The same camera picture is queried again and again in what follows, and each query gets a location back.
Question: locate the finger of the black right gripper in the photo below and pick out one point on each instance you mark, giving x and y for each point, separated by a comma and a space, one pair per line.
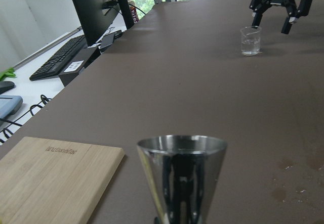
295, 9
258, 8

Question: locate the clear glass measuring beaker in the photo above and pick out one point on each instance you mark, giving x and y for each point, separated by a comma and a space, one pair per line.
250, 40

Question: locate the steel jigger cup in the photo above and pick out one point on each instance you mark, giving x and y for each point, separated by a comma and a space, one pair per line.
182, 173

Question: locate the black keyboard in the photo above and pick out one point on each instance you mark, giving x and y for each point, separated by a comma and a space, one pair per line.
60, 59

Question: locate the blue teach pendant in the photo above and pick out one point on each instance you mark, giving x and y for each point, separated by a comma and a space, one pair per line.
10, 105

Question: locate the bamboo cutting board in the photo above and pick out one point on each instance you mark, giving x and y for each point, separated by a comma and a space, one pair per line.
52, 181

